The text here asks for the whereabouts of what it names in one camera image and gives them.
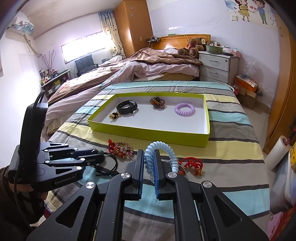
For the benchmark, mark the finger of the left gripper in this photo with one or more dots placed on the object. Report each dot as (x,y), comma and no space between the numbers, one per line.
(80,161)
(63,153)

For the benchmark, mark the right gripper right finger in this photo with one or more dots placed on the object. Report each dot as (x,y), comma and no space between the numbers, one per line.
(163,188)

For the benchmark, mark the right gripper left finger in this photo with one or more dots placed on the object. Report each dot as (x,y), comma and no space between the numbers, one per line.
(136,169)

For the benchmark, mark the black smart band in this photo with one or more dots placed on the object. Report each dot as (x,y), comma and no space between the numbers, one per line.
(126,107)

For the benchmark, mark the green shallow cardboard box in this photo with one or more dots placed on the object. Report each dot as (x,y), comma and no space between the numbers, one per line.
(170,117)

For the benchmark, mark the dark low side table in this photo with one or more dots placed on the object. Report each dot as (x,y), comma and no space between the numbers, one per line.
(50,86)

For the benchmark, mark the striped bed sheet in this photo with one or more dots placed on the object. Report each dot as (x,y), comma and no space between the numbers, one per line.
(233,159)

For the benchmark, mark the black chair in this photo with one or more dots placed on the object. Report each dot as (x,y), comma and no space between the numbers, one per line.
(85,65)

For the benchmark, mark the pink brown duvet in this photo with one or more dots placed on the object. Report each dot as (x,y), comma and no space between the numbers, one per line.
(146,62)

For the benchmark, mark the white paper roll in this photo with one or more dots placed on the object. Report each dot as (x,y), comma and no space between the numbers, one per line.
(277,153)

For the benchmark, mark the white nightstand drawers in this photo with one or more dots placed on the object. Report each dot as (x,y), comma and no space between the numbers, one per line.
(218,68)

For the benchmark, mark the cardboard box with books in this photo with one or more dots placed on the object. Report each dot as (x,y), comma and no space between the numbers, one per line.
(248,90)

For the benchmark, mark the wooden headboard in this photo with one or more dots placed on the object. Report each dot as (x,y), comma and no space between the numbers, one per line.
(177,41)

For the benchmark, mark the brown teddy bear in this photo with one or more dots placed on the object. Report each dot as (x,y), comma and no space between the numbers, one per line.
(194,46)

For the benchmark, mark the green basin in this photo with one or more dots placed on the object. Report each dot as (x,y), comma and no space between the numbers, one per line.
(214,49)

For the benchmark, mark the wooden door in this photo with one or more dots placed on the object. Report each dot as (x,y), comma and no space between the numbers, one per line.
(282,112)

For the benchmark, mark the white air conditioner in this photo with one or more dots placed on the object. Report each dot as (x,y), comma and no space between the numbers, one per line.
(21,24)

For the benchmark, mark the floral curtain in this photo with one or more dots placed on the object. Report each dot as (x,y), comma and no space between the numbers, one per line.
(109,26)

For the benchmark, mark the wooden wardrobe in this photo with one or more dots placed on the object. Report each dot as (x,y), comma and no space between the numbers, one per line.
(133,24)

